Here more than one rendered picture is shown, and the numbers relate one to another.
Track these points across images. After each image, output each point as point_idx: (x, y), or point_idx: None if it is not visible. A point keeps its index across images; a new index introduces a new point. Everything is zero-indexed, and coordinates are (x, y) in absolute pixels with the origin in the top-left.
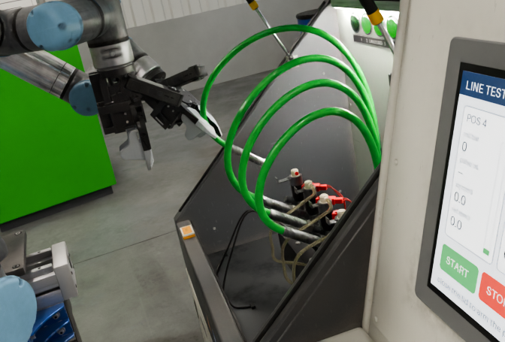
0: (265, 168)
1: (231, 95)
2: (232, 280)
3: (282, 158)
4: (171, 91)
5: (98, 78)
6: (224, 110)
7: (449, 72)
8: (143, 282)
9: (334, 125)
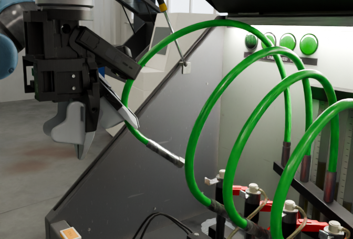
0: (295, 167)
1: (30, 110)
2: None
3: (162, 159)
4: (131, 59)
5: (44, 18)
6: (24, 121)
7: None
8: None
9: (207, 131)
